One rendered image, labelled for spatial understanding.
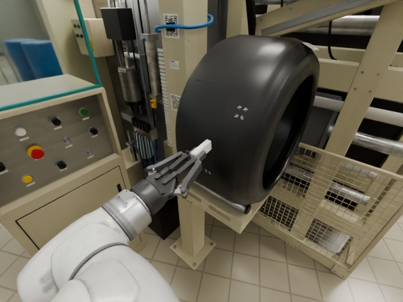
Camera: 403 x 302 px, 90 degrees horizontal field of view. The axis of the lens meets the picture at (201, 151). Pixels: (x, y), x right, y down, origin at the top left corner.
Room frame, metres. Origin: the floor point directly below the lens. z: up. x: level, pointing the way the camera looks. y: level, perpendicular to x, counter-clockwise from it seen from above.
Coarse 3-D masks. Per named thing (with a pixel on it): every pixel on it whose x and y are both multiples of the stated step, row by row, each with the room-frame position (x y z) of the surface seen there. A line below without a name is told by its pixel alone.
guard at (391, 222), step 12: (300, 144) 0.87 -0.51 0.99; (324, 156) 0.80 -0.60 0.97; (336, 156) 0.76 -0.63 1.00; (312, 168) 0.81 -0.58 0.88; (324, 168) 0.79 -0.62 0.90; (372, 168) 0.67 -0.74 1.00; (288, 180) 0.87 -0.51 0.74; (372, 180) 0.67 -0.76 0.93; (384, 180) 0.64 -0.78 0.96; (372, 192) 0.65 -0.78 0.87; (264, 204) 0.94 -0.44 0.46; (348, 204) 0.68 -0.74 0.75; (360, 204) 0.66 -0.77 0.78; (276, 216) 0.87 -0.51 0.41; (300, 216) 0.79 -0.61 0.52; (324, 216) 0.73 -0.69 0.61; (396, 216) 0.57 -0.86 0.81; (276, 228) 0.85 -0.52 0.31; (312, 228) 0.74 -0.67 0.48; (348, 228) 0.65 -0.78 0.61; (360, 228) 0.62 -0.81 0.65; (384, 228) 0.57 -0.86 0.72; (300, 240) 0.76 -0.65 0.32; (360, 240) 0.60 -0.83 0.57; (372, 240) 0.58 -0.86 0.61; (324, 252) 0.67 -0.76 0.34; (360, 252) 0.59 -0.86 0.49; (336, 264) 0.61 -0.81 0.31
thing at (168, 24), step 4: (208, 16) 0.93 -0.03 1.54; (212, 16) 0.92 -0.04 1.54; (212, 20) 0.89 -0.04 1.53; (168, 24) 0.82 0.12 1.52; (172, 24) 0.83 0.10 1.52; (200, 24) 0.84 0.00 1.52; (204, 24) 0.85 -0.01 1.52; (208, 24) 0.86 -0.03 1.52; (156, 28) 0.87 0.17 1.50; (160, 28) 0.85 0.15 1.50; (168, 28) 0.83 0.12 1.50; (172, 28) 0.83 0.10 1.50; (180, 28) 0.80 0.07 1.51; (184, 28) 0.79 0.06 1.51; (188, 28) 0.80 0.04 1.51; (192, 28) 0.80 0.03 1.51; (196, 28) 0.82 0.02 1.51; (160, 32) 0.92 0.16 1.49
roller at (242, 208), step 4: (196, 184) 0.68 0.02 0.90; (204, 188) 0.65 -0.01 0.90; (212, 192) 0.62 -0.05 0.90; (216, 196) 0.61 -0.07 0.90; (220, 196) 0.60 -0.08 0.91; (224, 200) 0.58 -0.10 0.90; (232, 204) 0.56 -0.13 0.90; (236, 204) 0.55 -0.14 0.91; (248, 204) 0.54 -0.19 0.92; (236, 208) 0.54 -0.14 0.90; (240, 208) 0.53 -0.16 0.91; (244, 208) 0.53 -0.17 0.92; (248, 208) 0.53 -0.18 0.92; (244, 212) 0.52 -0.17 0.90; (248, 212) 0.53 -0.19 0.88
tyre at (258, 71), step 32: (224, 64) 0.59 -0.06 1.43; (256, 64) 0.55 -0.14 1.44; (288, 64) 0.54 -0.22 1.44; (192, 96) 0.57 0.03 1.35; (224, 96) 0.51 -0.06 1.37; (256, 96) 0.48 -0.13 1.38; (288, 96) 0.51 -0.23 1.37; (192, 128) 0.52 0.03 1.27; (224, 128) 0.46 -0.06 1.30; (256, 128) 0.44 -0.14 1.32; (288, 128) 0.86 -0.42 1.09; (224, 160) 0.43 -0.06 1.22; (256, 160) 0.42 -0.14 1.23; (288, 160) 0.70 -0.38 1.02; (224, 192) 0.45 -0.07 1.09; (256, 192) 0.45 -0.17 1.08
